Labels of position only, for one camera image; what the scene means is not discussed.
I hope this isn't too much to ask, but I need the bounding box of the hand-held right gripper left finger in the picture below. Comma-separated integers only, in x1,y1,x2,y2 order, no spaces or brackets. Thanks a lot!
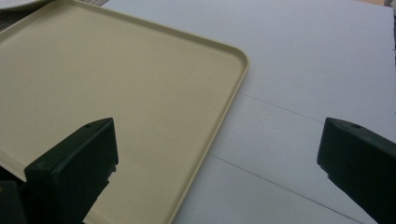
23,117,120,224

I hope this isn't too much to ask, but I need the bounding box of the beige plastic tray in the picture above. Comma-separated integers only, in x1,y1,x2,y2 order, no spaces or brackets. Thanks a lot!
0,0,250,224

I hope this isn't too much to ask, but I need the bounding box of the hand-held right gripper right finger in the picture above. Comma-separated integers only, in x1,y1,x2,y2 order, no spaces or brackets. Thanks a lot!
316,117,396,224

